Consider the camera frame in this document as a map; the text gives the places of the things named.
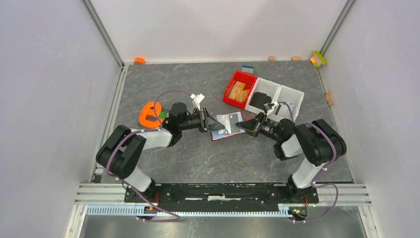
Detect red plastic bin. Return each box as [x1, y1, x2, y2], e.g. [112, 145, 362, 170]
[222, 70, 257, 109]

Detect blue white small block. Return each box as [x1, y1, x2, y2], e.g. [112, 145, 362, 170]
[241, 65, 254, 74]

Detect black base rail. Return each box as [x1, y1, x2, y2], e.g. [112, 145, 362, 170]
[142, 182, 319, 205]

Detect colourful toy brick stack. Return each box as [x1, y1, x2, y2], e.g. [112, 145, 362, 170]
[310, 51, 327, 68]

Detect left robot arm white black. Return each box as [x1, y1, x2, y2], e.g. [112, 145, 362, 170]
[96, 102, 225, 202]

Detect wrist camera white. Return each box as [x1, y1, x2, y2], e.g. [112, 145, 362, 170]
[263, 102, 279, 116]
[190, 94, 205, 111]

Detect grey credit card gold chip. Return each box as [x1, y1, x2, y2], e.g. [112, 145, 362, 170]
[226, 112, 245, 134]

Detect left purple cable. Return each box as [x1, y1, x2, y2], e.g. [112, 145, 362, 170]
[105, 90, 194, 223]

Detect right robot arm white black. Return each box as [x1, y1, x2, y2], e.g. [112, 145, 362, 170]
[236, 113, 347, 202]

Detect wooden piece right edge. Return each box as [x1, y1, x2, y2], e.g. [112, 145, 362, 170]
[325, 92, 334, 107]

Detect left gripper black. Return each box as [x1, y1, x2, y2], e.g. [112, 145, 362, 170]
[179, 107, 225, 133]

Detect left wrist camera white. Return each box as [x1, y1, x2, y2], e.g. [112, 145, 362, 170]
[190, 94, 205, 111]

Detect silver cards in white bin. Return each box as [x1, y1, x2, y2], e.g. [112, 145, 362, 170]
[277, 102, 295, 118]

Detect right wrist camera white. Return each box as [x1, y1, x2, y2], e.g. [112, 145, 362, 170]
[263, 102, 279, 116]

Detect grey slotted cable duct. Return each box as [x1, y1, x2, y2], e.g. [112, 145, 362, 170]
[86, 204, 291, 218]

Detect red leather card holder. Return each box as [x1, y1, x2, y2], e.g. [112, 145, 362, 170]
[210, 111, 255, 141]

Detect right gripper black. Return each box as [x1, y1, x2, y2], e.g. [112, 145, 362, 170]
[235, 112, 281, 142]

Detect green toy brick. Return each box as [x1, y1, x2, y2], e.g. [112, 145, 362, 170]
[159, 112, 167, 119]

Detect small orange cap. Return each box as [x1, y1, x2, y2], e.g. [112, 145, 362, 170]
[133, 57, 146, 64]

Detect silver VIP credit card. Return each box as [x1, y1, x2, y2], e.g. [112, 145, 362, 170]
[211, 115, 234, 140]

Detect black cards in white bin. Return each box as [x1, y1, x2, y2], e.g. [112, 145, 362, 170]
[249, 92, 272, 110]

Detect white divided plastic bin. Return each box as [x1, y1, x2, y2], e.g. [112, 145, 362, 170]
[245, 77, 304, 122]

